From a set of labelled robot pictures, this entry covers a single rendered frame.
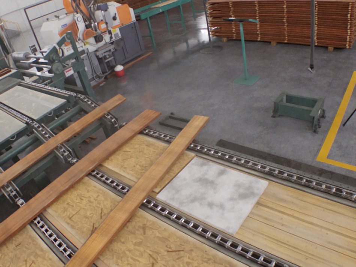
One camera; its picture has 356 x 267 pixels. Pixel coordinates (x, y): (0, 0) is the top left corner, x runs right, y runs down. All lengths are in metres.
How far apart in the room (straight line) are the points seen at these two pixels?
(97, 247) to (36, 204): 0.75
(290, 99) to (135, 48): 4.88
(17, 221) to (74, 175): 0.56
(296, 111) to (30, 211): 3.25
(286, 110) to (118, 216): 2.76
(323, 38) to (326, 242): 5.48
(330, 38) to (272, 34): 1.36
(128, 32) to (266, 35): 3.54
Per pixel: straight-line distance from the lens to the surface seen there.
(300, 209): 1.76
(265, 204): 1.77
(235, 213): 1.70
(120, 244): 1.75
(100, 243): 1.75
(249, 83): 5.01
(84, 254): 1.76
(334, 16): 6.41
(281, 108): 3.89
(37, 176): 2.84
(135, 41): 7.73
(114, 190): 2.10
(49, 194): 2.30
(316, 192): 1.85
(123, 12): 7.28
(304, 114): 3.81
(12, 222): 2.30
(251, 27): 7.12
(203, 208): 1.75
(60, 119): 3.22
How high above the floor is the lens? 2.17
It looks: 34 degrees down
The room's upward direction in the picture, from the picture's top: 13 degrees counter-clockwise
